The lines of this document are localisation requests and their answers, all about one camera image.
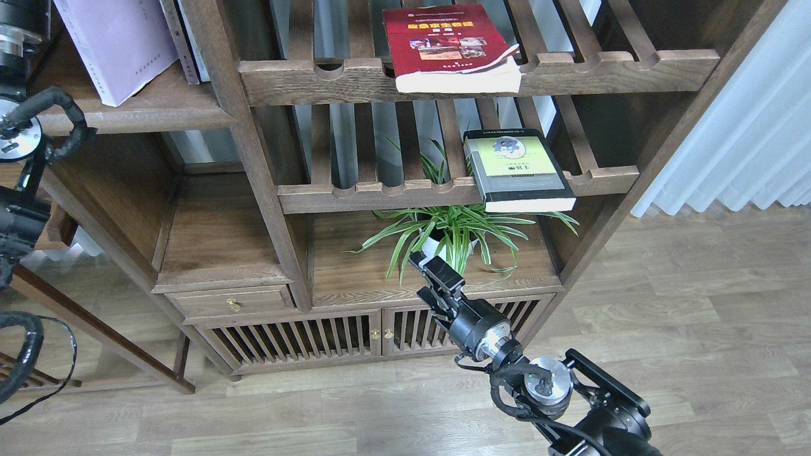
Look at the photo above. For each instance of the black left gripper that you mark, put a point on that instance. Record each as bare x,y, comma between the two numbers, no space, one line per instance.
24,25

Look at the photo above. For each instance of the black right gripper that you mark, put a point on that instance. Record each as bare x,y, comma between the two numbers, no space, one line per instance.
473,325

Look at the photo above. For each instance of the pale lilac white book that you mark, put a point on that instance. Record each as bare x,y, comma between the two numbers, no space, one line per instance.
123,44

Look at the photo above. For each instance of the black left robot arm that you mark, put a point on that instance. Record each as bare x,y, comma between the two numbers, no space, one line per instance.
24,215

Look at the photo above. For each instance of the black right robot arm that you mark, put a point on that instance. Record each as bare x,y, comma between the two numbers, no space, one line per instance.
578,407

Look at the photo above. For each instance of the white plant pot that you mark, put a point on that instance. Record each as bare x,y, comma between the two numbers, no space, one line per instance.
438,244

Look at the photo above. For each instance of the green spider plant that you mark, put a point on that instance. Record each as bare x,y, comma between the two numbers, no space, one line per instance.
412,227

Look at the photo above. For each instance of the green and black book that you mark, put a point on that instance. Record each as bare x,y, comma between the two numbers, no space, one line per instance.
516,173

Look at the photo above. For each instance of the grey upright book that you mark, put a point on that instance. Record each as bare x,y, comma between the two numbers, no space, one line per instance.
174,21

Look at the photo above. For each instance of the white blue upright book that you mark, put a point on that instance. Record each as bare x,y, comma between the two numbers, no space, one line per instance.
200,65

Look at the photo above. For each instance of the wooden side furniture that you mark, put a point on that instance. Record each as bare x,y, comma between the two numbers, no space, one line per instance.
134,343

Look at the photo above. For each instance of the brass drawer knob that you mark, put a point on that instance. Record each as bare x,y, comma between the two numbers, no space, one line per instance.
233,305

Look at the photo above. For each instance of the dark wooden bookshelf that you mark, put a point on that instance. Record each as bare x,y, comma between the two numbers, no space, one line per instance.
259,184

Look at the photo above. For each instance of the red cover book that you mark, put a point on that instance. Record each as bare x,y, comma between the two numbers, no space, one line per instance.
453,49

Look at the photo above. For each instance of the white sheer curtain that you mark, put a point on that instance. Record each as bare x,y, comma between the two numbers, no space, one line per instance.
752,144

